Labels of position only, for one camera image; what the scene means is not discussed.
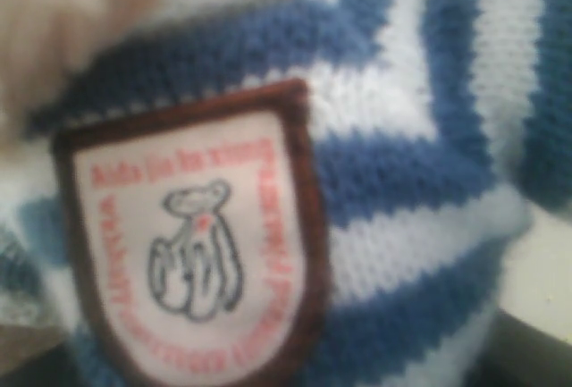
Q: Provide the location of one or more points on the pink teddy bear striped sweater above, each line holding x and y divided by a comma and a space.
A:
275, 192

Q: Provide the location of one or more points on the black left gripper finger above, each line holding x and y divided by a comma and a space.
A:
517, 354

